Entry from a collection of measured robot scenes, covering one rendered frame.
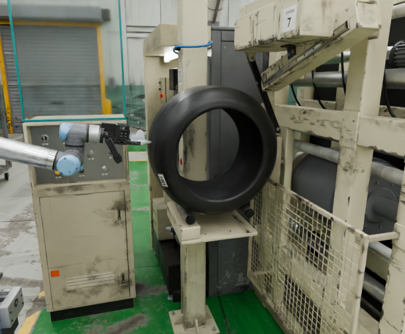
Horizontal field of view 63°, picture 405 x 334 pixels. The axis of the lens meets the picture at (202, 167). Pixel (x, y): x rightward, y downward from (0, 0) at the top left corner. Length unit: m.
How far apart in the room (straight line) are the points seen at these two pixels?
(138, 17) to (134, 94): 2.17
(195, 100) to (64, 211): 1.12
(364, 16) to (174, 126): 0.75
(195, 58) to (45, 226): 1.29
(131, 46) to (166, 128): 9.20
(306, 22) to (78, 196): 1.51
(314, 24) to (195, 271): 1.43
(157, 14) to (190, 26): 8.87
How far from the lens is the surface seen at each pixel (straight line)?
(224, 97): 1.39
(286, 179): 1.96
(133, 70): 10.46
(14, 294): 1.57
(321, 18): 1.30
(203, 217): 1.74
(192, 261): 2.00
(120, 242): 2.20
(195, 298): 2.14
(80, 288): 2.35
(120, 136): 1.42
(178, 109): 1.36
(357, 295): 1.33
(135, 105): 10.41
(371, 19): 1.29
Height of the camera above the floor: 1.48
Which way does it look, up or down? 14 degrees down
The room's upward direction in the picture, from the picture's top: straight up
